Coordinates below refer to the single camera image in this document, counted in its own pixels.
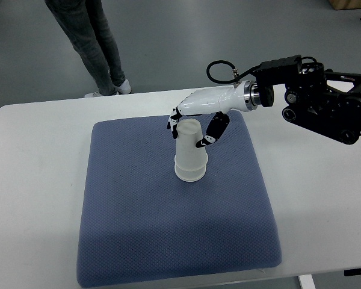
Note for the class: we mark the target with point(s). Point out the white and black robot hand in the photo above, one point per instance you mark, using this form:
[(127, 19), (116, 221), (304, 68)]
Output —
[(218, 101)]

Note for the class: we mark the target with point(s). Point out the white paper cup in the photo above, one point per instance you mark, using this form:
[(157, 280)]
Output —
[(189, 158), (189, 176)]

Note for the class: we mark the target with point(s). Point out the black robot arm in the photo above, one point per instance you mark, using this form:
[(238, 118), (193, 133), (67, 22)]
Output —
[(320, 100)]

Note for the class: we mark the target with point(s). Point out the white paper cup on cushion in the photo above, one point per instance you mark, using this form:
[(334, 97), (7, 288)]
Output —
[(189, 176)]

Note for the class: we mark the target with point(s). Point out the white sneaker right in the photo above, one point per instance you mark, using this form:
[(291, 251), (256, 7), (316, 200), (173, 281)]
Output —
[(124, 88)]

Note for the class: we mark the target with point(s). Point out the white sneaker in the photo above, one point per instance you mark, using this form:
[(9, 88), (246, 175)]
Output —
[(124, 88), (97, 94)]

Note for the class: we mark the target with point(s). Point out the wooden box corner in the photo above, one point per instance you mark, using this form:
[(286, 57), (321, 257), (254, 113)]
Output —
[(345, 4)]

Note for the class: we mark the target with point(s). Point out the white sneaker left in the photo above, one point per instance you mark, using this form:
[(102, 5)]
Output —
[(97, 94)]

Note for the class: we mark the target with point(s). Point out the blue quilted cushion pad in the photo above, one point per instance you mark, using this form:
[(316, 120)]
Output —
[(140, 222)]

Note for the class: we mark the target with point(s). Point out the person in grey jeans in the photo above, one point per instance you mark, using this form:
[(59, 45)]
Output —
[(86, 26)]

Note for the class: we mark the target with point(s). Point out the white table leg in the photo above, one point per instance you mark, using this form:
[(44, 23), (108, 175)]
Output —
[(306, 282)]

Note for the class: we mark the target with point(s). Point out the black table control panel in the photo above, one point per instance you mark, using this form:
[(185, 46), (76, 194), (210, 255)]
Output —
[(352, 272)]

